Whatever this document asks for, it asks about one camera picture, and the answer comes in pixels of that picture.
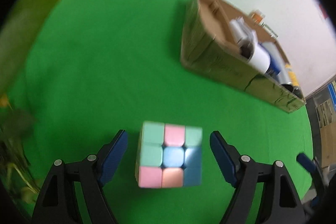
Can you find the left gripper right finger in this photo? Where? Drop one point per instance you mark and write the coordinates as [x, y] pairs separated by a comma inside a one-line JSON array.
[[279, 202]]

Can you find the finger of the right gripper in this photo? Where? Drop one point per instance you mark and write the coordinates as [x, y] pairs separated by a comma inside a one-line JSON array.
[[318, 180]]

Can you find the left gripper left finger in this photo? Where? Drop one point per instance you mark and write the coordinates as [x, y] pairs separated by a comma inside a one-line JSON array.
[[57, 201]]

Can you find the pastel rubik's cube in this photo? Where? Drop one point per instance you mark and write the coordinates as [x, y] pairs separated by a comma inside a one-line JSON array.
[[169, 156]]

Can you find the green leafy plant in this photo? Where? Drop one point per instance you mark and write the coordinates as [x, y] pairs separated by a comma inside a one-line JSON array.
[[17, 177]]

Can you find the yellow label bottle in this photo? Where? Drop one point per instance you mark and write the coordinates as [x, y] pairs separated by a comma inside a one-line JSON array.
[[294, 81]]

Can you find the silver metal cup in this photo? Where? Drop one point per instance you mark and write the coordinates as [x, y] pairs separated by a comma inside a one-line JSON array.
[[282, 77]]

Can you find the brown cardboard box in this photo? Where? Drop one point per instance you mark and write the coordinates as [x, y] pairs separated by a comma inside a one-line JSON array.
[[209, 49]]

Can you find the white striped small box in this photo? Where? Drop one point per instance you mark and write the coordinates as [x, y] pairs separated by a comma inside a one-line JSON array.
[[269, 30]]

